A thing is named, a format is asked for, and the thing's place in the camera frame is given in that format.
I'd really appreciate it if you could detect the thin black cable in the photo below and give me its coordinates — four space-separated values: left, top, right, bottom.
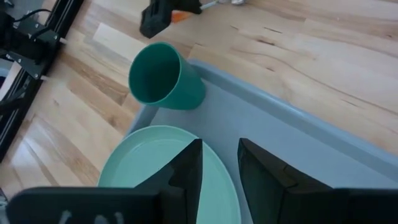
12 8 53 23

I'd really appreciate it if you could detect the black metal bracket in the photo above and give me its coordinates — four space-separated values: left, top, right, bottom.
0 14 62 80

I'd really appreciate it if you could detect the light green plate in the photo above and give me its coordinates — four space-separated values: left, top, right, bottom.
96 124 242 224

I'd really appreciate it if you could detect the grey plastic tray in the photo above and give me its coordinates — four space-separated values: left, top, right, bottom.
125 58 398 224

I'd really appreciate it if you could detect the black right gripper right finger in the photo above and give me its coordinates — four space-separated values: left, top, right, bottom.
237 138 398 224

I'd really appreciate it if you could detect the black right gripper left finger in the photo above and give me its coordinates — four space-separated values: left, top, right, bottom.
5 138 204 224

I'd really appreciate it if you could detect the black aluminium frame rail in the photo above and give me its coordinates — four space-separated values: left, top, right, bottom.
0 0 86 163

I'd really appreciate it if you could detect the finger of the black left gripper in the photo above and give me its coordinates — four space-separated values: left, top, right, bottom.
139 0 175 39
172 0 203 16

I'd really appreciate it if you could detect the teal plastic cup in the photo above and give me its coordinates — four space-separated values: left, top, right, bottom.
127 41 207 111

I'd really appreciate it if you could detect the orange handled metal cutlery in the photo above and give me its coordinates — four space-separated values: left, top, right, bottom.
170 0 219 24

